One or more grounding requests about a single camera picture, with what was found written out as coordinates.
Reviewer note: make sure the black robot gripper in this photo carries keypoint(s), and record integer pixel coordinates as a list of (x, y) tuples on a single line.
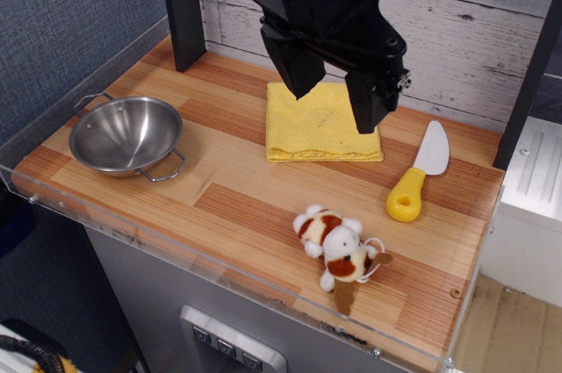
[(302, 36)]

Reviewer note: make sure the stainless steel bowl with handles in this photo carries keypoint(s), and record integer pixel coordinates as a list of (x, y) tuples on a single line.
[(126, 136)]

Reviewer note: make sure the folded yellow cloth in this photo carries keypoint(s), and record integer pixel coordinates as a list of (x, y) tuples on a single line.
[(317, 127)]

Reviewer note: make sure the brown white plush dog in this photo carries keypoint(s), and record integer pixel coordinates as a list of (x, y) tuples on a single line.
[(348, 260)]

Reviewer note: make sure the white cabinet at right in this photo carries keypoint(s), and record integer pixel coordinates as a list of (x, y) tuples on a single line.
[(523, 247)]

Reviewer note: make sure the clear acrylic table guard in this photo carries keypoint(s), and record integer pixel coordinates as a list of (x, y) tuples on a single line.
[(218, 238)]

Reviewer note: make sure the silver dispenser button panel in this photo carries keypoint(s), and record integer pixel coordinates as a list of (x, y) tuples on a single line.
[(252, 355)]

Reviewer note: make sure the yellow black object bottom left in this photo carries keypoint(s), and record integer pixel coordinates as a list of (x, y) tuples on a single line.
[(45, 359)]

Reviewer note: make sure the yellow handled toy knife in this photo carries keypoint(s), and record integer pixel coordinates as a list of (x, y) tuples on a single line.
[(404, 202)]

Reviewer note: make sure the black vertical post left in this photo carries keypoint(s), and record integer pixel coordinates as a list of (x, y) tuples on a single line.
[(186, 31)]

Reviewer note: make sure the black vertical post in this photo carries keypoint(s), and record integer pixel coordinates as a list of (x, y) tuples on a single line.
[(531, 82), (186, 31)]

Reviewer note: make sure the black vertical post right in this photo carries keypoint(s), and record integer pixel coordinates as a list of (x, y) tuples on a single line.
[(531, 82)]

